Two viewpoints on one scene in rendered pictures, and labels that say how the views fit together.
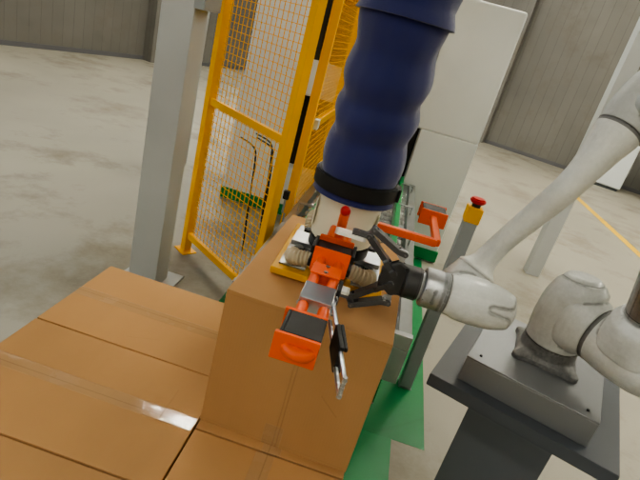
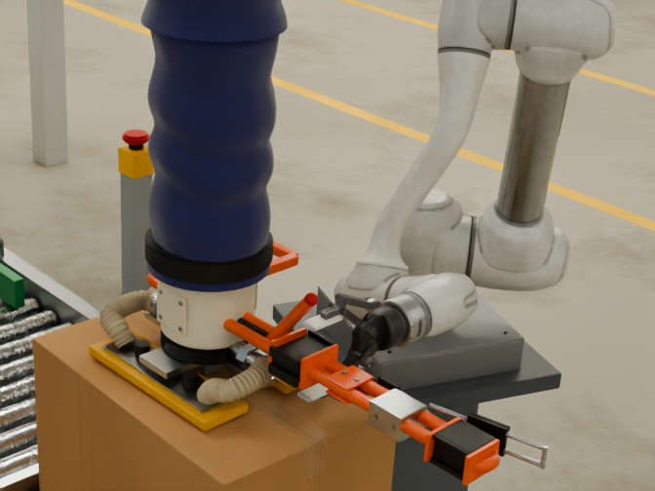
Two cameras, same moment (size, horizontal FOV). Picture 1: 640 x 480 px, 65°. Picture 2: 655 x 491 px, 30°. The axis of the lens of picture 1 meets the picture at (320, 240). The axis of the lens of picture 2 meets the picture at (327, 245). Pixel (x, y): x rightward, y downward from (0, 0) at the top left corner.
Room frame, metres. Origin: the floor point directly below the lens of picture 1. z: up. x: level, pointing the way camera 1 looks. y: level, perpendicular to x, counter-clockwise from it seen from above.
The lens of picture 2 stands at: (-0.13, 1.32, 2.11)
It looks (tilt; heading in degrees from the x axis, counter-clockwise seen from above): 24 degrees down; 310
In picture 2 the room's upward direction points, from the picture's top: 4 degrees clockwise
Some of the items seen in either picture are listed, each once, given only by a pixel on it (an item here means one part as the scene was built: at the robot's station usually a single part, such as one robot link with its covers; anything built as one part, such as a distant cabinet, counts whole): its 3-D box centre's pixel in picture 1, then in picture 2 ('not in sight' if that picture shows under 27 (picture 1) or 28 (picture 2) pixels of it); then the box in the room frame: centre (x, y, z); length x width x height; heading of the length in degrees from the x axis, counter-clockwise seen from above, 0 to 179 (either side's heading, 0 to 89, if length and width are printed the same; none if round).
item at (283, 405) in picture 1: (315, 324); (208, 460); (1.29, -0.05, 0.74); 0.60 x 0.40 x 0.40; 174
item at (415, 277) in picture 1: (400, 279); (373, 332); (1.02, -0.20, 1.08); 0.09 x 0.07 x 0.08; 87
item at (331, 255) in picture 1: (332, 255); (303, 358); (1.05, -0.04, 1.08); 0.10 x 0.08 x 0.06; 87
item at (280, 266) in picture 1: (302, 245); (166, 370); (1.30, 0.04, 0.98); 0.34 x 0.10 x 0.05; 177
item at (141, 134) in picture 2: (477, 202); (135, 140); (2.17, -0.62, 1.02); 0.07 x 0.07 x 0.04
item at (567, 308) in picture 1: (571, 310); (427, 239); (1.30, -0.73, 1.00); 0.18 x 0.16 x 0.22; 35
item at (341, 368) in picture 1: (340, 330); (458, 419); (0.75, -0.08, 1.08); 0.31 x 0.03 x 0.05; 9
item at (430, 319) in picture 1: (437, 303); (136, 319); (2.17, -0.62, 0.50); 0.07 x 0.07 x 1.00; 85
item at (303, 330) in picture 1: (299, 336); (461, 450); (0.70, -0.01, 1.08); 0.08 x 0.07 x 0.05; 177
